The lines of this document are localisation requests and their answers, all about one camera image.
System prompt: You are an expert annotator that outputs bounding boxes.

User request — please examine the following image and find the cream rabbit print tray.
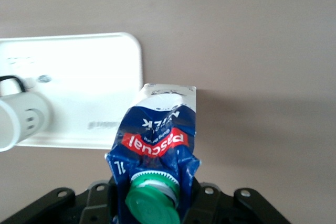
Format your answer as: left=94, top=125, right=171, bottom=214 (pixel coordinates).
left=0, top=32, right=144, bottom=150

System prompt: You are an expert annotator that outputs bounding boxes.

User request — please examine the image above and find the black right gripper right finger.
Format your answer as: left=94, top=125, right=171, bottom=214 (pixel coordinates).
left=183, top=179, right=289, bottom=224

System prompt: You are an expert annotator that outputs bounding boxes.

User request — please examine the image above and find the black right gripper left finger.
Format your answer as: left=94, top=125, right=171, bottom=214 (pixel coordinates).
left=0, top=176, right=118, bottom=224

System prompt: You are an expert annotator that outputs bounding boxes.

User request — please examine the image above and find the blue white milk carton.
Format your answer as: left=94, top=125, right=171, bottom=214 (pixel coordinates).
left=104, top=83, right=202, bottom=224

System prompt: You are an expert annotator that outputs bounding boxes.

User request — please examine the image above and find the white smiley cup black handle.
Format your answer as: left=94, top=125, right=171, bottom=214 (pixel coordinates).
left=0, top=76, right=54, bottom=153

